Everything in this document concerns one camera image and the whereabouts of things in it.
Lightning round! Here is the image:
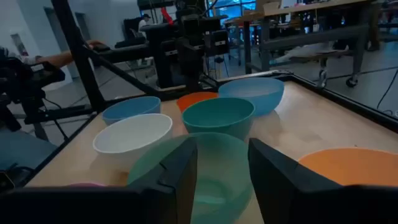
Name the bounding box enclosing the translucent green bowl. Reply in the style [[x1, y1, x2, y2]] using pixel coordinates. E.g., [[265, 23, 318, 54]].
[[126, 132, 254, 224]]

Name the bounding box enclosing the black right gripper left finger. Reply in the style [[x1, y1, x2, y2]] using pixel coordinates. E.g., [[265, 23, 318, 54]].
[[127, 138, 199, 224]]

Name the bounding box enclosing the person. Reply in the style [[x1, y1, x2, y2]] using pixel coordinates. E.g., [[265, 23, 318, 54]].
[[137, 13, 152, 39]]

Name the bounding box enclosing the black device on stand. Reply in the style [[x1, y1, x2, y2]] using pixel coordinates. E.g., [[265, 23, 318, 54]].
[[0, 46, 67, 141]]

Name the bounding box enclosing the translucent light blue bowl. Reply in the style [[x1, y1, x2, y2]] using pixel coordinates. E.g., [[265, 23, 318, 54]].
[[218, 77, 285, 118]]

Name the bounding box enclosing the blue chair seat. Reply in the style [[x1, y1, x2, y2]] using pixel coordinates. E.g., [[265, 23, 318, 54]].
[[0, 129, 59, 171]]

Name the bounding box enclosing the person's hand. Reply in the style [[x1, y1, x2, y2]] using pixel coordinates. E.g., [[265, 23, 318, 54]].
[[86, 39, 106, 50]]

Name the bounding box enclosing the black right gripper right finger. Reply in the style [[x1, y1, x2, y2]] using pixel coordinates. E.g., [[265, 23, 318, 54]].
[[248, 138, 346, 224]]

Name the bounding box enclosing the teal bowl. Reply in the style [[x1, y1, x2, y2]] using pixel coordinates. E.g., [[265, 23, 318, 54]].
[[182, 97, 256, 141]]

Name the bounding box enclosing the black floor cable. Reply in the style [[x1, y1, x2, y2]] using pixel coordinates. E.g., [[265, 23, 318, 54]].
[[376, 67, 398, 116]]

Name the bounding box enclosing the pink bowl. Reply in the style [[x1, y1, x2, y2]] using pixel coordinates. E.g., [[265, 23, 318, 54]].
[[67, 182, 107, 188]]

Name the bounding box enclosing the black chair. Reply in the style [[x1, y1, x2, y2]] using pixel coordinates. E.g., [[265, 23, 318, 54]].
[[114, 17, 149, 49]]

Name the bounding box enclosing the red-orange bowl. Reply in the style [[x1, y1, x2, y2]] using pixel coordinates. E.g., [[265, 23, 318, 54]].
[[176, 91, 219, 113]]

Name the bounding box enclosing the black frame post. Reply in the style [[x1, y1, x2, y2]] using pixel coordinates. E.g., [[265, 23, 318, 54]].
[[50, 0, 108, 113]]

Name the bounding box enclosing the orange bowl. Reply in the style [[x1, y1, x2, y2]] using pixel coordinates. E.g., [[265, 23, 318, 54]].
[[297, 147, 398, 187]]

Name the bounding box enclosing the cardboard box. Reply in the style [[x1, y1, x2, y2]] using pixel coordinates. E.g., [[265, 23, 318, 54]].
[[256, 0, 282, 13]]

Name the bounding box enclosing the white bowl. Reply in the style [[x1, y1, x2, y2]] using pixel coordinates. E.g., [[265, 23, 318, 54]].
[[92, 113, 174, 172]]

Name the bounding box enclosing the person's forearm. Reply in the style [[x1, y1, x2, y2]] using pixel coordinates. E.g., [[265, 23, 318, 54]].
[[35, 49, 75, 68]]

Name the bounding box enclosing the wheeled workbench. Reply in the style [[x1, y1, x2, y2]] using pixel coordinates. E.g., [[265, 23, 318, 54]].
[[223, 0, 398, 90]]

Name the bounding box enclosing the red strap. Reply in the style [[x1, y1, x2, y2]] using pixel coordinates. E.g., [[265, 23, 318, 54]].
[[160, 6, 174, 26]]

